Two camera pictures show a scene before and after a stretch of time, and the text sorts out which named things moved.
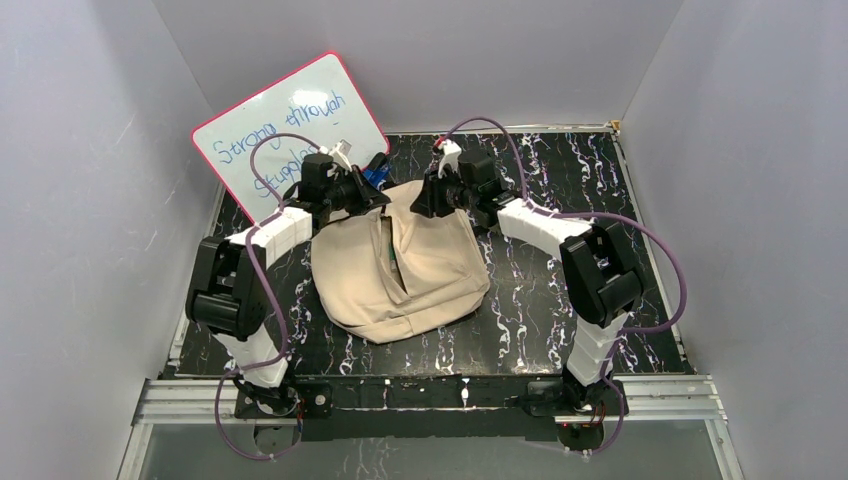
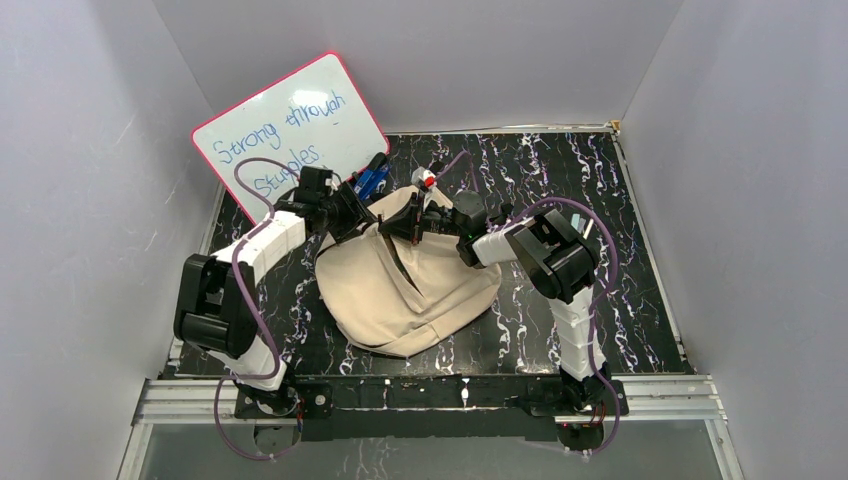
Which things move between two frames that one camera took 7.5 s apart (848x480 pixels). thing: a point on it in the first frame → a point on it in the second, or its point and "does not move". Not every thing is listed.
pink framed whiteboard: x=257 y=145 does not move
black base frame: x=436 y=409 does not move
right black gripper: x=425 y=203 → x=404 y=224
